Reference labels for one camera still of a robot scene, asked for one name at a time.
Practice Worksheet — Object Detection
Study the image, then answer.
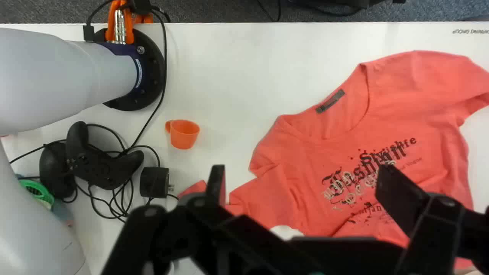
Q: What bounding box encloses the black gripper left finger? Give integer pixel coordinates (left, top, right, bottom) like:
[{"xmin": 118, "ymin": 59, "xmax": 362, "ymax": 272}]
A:
[{"xmin": 101, "ymin": 163, "xmax": 287, "ymax": 275}]

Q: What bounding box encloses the black VR hand controller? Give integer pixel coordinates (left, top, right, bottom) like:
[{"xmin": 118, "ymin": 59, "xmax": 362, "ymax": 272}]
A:
[{"xmin": 38, "ymin": 119, "xmax": 145, "ymax": 200}]

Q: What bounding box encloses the orange clamp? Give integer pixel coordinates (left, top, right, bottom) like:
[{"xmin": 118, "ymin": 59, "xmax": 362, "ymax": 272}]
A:
[{"xmin": 104, "ymin": 0, "xmax": 154, "ymax": 46}]

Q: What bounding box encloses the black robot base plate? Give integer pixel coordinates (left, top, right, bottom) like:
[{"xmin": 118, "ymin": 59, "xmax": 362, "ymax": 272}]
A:
[{"xmin": 93, "ymin": 27, "xmax": 168, "ymax": 113}]

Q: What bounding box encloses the green tape roll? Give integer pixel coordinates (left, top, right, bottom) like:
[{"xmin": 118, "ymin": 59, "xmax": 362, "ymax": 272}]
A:
[{"xmin": 17, "ymin": 174, "xmax": 55, "ymax": 211}]

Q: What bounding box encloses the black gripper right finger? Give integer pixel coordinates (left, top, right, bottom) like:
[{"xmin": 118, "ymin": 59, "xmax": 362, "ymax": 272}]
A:
[{"xmin": 374, "ymin": 163, "xmax": 489, "ymax": 275}]

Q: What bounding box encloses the thin black base cable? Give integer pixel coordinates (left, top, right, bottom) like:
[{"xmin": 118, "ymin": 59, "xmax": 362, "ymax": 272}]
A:
[{"xmin": 82, "ymin": 0, "xmax": 170, "ymax": 154}]

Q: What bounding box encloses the coral printed t-shirt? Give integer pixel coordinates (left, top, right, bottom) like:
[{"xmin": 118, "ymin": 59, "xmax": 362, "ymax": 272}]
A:
[{"xmin": 179, "ymin": 49, "xmax": 489, "ymax": 272}]

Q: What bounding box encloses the black power adapter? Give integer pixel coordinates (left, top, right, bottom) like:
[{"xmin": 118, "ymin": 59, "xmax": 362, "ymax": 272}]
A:
[{"xmin": 139, "ymin": 165, "xmax": 173, "ymax": 200}]

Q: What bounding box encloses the small orange plastic cup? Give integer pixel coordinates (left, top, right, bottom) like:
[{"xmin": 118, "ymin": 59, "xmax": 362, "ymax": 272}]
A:
[{"xmin": 163, "ymin": 119, "xmax": 202, "ymax": 151}]

